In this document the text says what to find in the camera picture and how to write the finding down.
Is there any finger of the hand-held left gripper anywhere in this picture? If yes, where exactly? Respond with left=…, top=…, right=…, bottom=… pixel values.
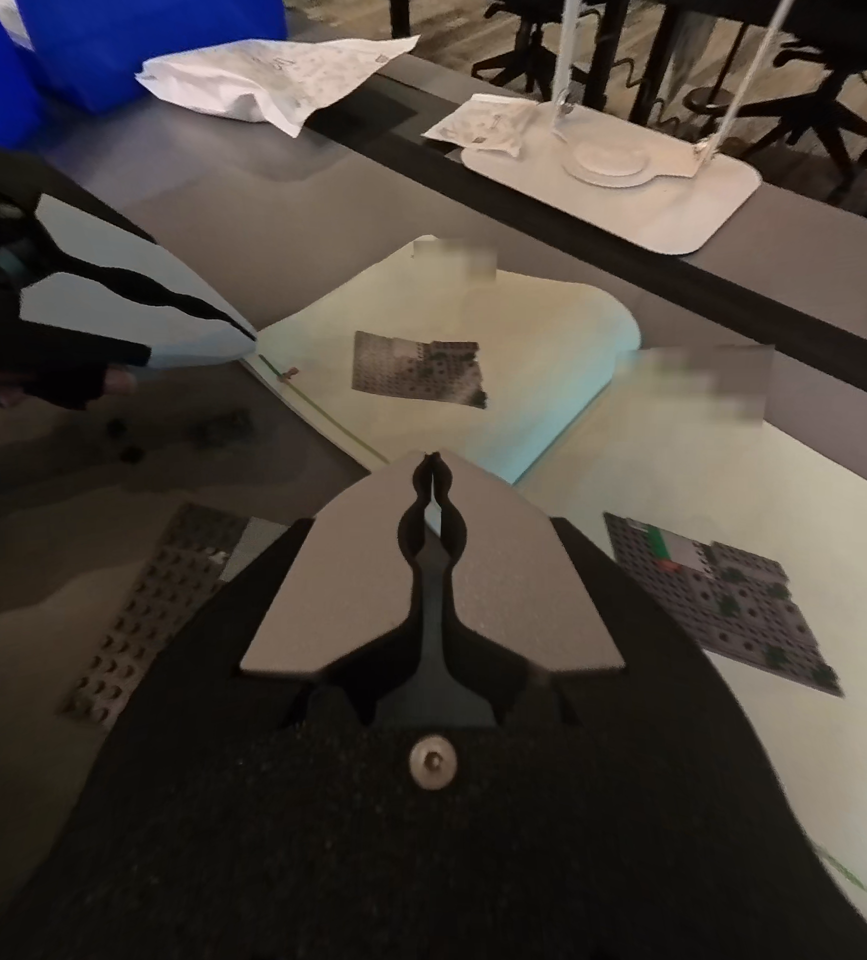
left=30, top=193, right=257, bottom=337
left=19, top=270, right=259, bottom=370

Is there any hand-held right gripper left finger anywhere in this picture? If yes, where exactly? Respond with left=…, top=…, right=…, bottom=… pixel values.
left=238, top=450, right=435, bottom=725

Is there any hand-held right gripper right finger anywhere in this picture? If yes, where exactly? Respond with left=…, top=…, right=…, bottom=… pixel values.
left=432, top=451, right=627, bottom=725

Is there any dark grey brick baseplate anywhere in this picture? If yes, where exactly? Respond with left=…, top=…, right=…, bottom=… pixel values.
left=62, top=501, right=290, bottom=733

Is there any grey desk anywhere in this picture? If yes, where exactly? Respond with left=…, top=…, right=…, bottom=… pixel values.
left=373, top=51, right=867, bottom=363
left=0, top=71, right=867, bottom=960

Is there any person's left hand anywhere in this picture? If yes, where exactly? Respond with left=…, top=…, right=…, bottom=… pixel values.
left=0, top=333, right=155, bottom=412

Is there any blue bag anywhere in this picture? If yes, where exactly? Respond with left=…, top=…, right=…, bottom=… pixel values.
left=0, top=0, right=289, bottom=149

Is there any white printed paper bag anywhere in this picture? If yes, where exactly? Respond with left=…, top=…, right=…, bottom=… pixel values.
left=135, top=35, right=422, bottom=139

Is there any open instruction booklet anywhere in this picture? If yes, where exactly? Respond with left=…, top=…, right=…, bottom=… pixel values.
left=240, top=237, right=867, bottom=939

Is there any small clear plastic packet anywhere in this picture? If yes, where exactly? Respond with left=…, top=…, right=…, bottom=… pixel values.
left=421, top=93, right=541, bottom=158

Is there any white stand with round disc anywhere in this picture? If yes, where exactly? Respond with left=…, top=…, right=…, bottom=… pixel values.
left=461, top=0, right=796, bottom=257

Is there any black office chair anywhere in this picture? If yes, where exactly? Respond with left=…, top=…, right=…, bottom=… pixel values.
left=684, top=0, right=867, bottom=205
left=471, top=0, right=609, bottom=85

